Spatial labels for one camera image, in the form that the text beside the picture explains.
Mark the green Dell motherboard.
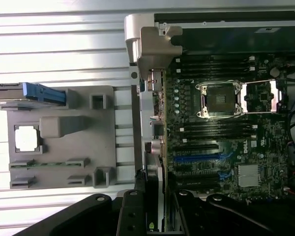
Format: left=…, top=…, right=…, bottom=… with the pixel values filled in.
left=166, top=54, right=294, bottom=203

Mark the silver chipset heatsink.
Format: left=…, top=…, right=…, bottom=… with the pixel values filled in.
left=237, top=164, right=260, bottom=189

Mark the blue expansion slot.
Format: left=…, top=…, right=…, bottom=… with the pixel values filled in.
left=173, top=153, right=221, bottom=163

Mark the hard disk in blue caddy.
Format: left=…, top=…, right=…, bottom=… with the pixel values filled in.
left=0, top=82, right=67, bottom=109

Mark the CPU socket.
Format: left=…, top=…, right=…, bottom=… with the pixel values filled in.
left=195, top=82, right=244, bottom=119

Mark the silver CPU chip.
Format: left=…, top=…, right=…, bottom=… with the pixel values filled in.
left=14, top=124, right=42, bottom=151

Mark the grey parts rack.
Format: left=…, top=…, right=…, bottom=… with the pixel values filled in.
left=0, top=85, right=118, bottom=190

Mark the metal socket cover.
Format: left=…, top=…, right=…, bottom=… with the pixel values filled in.
left=240, top=80, right=283, bottom=114

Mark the green RAM stick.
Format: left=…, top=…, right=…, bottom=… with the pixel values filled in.
left=27, top=160, right=70, bottom=169

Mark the black open PC case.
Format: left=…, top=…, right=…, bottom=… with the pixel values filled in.
left=124, top=9, right=295, bottom=205

